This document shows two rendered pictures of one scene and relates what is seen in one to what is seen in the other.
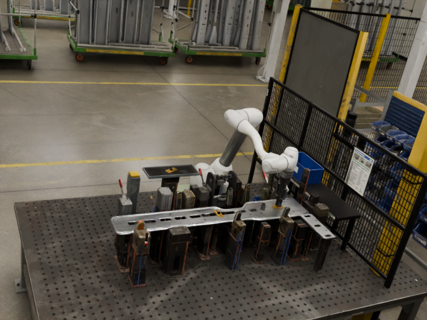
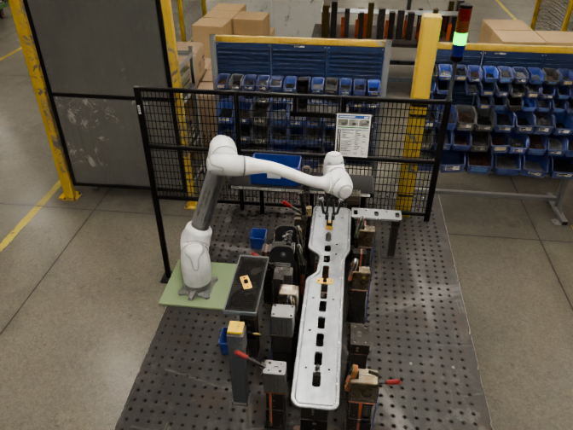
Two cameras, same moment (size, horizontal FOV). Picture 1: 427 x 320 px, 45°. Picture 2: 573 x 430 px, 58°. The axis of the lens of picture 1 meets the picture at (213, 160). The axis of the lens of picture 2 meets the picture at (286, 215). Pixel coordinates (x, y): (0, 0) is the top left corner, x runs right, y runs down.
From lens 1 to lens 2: 2.50 m
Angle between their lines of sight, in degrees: 47
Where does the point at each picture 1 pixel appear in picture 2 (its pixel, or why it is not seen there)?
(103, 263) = not seen: outside the picture
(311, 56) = (80, 37)
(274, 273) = (384, 288)
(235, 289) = (400, 334)
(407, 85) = not seen: hidden behind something
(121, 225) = (316, 397)
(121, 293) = not seen: outside the picture
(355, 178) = (350, 145)
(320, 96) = (129, 82)
